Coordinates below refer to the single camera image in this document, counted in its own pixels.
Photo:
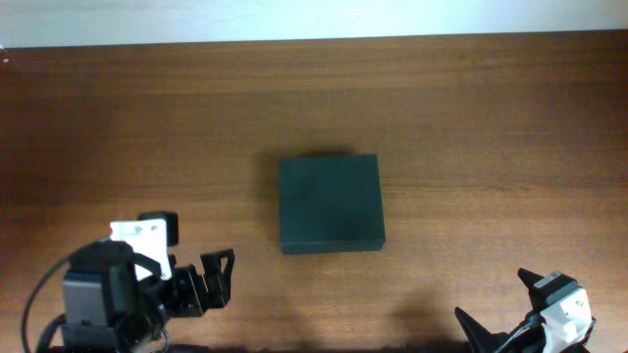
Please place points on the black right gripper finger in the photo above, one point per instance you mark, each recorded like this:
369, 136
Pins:
529, 279
479, 338

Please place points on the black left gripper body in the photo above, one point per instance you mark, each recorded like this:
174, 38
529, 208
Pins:
183, 294

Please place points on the black gift box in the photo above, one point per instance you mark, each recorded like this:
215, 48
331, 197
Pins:
331, 204

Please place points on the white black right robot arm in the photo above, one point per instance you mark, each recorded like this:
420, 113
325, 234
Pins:
527, 337

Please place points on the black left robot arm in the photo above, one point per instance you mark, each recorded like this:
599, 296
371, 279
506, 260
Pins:
117, 301

